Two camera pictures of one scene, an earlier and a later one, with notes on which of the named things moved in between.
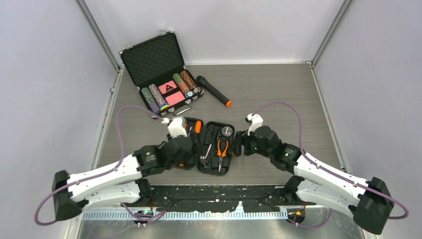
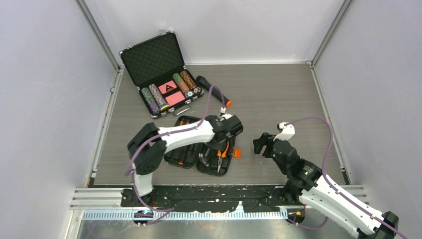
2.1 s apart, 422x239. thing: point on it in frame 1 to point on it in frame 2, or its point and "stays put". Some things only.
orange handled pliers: x=219 y=154 stays put
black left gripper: x=190 y=156 to x=218 y=145
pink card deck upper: x=167 y=86 stays put
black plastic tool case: x=213 y=145 stays put
